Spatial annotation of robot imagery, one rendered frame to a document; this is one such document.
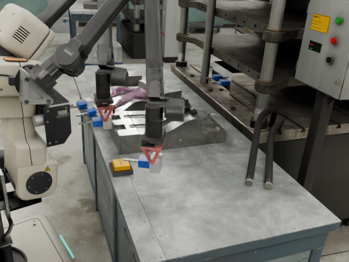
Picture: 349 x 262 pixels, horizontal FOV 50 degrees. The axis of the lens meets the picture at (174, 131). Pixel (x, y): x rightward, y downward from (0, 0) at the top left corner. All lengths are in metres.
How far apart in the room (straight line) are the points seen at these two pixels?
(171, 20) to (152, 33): 4.64
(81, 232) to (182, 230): 1.31
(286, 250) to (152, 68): 0.76
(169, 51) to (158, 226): 4.95
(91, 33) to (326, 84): 1.01
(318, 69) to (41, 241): 1.53
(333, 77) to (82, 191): 1.86
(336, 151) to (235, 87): 0.69
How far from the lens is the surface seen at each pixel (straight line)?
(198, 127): 1.66
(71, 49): 1.27
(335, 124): 2.24
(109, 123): 1.57
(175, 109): 1.17
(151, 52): 1.25
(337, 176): 2.46
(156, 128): 1.20
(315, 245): 1.45
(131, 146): 1.59
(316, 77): 1.78
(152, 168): 1.27
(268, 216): 1.33
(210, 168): 1.53
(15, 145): 1.52
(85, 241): 2.38
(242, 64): 2.19
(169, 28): 5.93
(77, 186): 2.85
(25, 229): 2.09
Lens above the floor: 1.58
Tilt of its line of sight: 25 degrees down
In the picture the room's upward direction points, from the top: 4 degrees clockwise
